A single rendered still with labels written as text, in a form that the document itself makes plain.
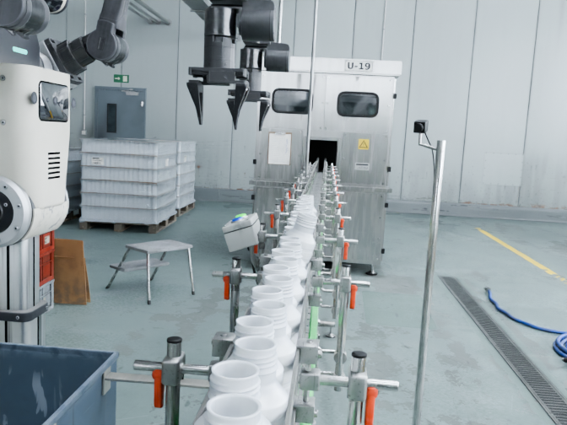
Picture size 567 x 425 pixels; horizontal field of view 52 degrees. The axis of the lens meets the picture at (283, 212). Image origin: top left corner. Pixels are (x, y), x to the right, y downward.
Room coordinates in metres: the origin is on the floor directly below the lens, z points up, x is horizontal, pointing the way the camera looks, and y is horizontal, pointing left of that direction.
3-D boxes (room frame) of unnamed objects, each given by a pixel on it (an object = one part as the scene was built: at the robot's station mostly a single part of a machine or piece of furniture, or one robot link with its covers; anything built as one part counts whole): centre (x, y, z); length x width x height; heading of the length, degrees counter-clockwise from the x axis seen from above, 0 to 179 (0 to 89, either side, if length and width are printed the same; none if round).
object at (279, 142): (5.77, 0.07, 1.22); 0.23 x 0.03 x 0.32; 86
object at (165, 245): (4.72, 1.07, 0.21); 0.61 x 0.47 x 0.41; 49
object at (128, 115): (11.48, 3.27, 1.05); 1.00 x 0.10 x 2.10; 86
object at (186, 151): (9.63, 2.10, 0.59); 1.25 x 1.03 x 1.17; 177
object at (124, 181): (8.04, 2.11, 0.59); 1.24 x 1.03 x 1.17; 178
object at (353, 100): (6.51, -0.40, 1.05); 1.60 x 1.40 x 2.10; 176
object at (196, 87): (1.08, 0.15, 1.40); 0.07 x 0.07 x 0.09; 89
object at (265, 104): (1.53, 0.09, 1.40); 0.07 x 0.07 x 0.09; 85
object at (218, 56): (1.08, 0.13, 1.47); 0.10 x 0.07 x 0.07; 89
